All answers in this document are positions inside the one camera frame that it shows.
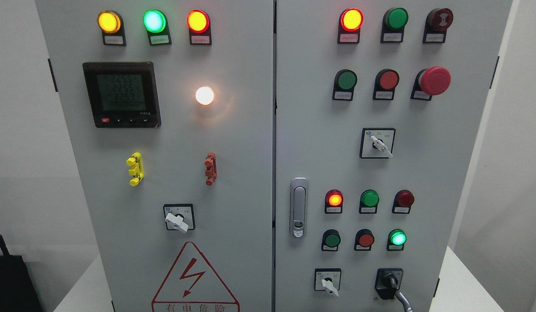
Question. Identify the black rotary knob switch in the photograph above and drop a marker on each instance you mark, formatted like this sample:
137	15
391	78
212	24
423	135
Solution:
388	282

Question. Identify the red terminal connector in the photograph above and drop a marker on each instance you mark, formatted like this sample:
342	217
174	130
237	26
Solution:
211	172

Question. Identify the grey electrical control cabinet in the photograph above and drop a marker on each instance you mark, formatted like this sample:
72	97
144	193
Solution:
272	65

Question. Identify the lit red indicator lower left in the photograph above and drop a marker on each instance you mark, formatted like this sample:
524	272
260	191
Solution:
333	202

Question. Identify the lit red indicator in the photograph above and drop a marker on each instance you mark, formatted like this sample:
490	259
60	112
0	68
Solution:
350	22
333	202

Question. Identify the white glowing lamp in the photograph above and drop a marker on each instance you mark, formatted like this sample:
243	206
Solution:
204	95

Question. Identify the green push button lower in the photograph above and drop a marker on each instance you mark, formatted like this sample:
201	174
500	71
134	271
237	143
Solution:
330	240

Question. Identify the green push button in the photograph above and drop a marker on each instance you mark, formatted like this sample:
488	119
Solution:
330	240
344	84

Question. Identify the green push button upper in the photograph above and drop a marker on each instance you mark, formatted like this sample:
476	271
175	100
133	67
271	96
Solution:
344	84

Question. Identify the green indicator lower middle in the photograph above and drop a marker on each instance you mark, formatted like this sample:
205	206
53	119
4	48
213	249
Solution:
369	201

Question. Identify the red push button lower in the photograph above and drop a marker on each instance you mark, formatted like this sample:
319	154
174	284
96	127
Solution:
364	240

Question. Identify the red push button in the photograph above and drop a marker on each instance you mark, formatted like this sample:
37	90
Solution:
364	240
385	83

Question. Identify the yellow terminal connector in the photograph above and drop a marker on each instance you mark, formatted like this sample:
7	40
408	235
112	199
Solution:
136	168

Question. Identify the red push button upper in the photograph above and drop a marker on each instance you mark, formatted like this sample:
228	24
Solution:
385	83

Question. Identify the red indicator lower right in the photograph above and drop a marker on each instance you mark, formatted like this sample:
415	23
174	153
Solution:
403	202

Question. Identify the red high voltage warning sticker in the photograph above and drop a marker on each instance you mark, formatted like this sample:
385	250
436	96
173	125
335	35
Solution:
193	285

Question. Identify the red-rimmed orange indicator light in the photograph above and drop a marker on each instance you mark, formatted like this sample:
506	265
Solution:
199	24

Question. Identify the green illuminated button lower right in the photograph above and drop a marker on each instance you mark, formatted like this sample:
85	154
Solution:
396	240

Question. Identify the black digital power meter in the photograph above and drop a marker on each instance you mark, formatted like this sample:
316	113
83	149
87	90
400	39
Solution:
122	94

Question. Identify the lit red indicator top right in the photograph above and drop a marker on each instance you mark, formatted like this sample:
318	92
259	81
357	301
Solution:
350	22

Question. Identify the lit green indicator light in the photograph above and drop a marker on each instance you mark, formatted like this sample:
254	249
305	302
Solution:
156	25

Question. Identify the red emergency stop button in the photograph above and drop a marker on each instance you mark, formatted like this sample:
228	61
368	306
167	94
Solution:
430	82

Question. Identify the green indicator top right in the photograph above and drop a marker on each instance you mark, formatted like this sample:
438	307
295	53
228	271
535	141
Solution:
393	25

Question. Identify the yellow indicator light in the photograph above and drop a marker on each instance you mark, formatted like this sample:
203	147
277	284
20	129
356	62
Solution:
112	28

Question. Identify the dark red buzzer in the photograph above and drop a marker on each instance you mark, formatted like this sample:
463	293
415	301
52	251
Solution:
437	23

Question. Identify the black device with antenna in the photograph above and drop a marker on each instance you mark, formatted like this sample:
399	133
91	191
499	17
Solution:
17	293

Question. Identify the silver door lock handle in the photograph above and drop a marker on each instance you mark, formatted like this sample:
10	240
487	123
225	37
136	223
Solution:
298	206

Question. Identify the white selector switch left door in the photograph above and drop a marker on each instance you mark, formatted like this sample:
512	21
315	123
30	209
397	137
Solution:
179	217

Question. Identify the white selector switch upper right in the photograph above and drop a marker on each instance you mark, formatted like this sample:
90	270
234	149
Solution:
377	143

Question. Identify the white selector switch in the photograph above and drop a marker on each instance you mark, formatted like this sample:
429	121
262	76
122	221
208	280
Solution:
328	280
377	143

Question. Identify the white selector switch bottom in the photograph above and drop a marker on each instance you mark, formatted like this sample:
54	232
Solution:
328	280

